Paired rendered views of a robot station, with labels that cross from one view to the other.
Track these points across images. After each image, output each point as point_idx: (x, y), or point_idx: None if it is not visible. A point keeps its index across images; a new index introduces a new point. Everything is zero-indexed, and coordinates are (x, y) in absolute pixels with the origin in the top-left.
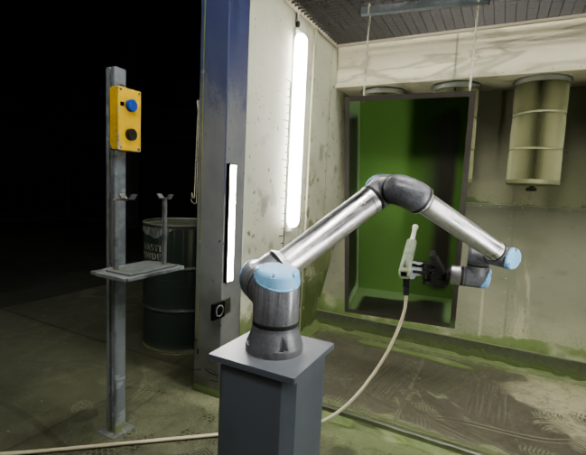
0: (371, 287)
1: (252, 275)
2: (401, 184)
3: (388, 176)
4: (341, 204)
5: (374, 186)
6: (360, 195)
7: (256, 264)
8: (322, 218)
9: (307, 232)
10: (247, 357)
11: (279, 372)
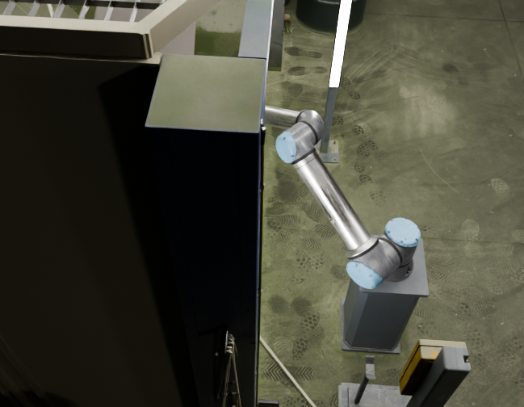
0: None
1: (400, 256)
2: (323, 125)
3: (312, 130)
4: (324, 179)
5: (312, 146)
6: (320, 160)
7: (386, 257)
8: (338, 199)
9: (352, 214)
10: (417, 270)
11: (421, 247)
